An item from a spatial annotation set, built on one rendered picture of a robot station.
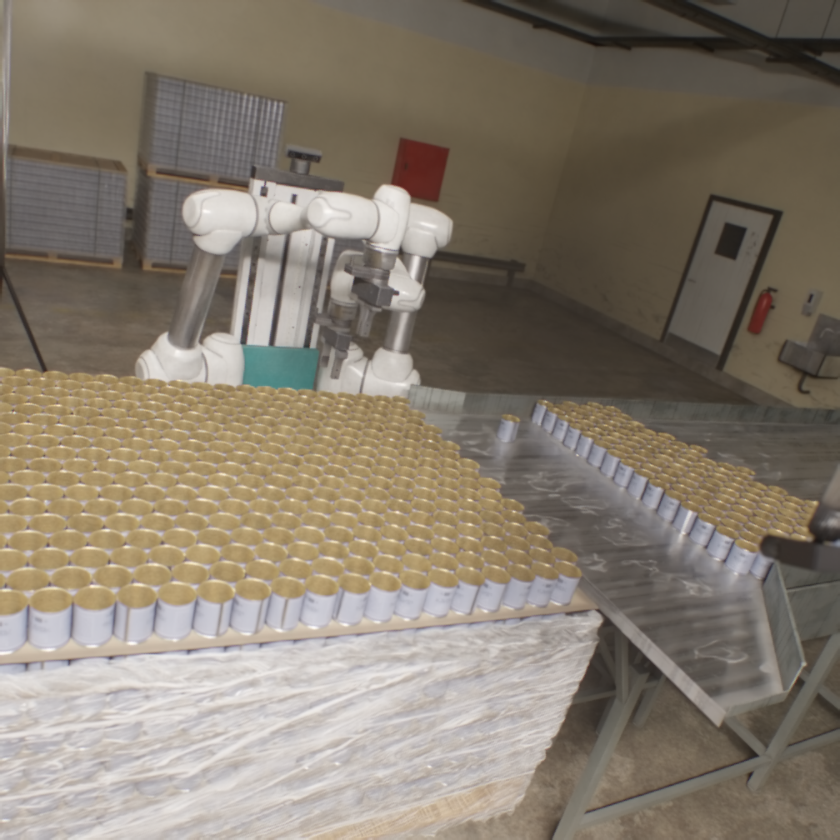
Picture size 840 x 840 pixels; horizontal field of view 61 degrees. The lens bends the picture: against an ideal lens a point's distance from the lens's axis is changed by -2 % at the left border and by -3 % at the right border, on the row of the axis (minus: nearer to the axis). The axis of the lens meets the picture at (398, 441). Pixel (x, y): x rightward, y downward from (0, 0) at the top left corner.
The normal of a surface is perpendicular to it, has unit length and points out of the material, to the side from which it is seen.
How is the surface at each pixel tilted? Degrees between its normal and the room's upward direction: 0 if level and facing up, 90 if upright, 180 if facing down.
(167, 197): 88
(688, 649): 0
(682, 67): 90
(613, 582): 0
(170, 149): 91
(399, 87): 90
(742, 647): 0
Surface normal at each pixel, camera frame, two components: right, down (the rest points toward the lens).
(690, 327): -0.89, 0.00
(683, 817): 0.21, -0.90
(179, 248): 0.40, 0.44
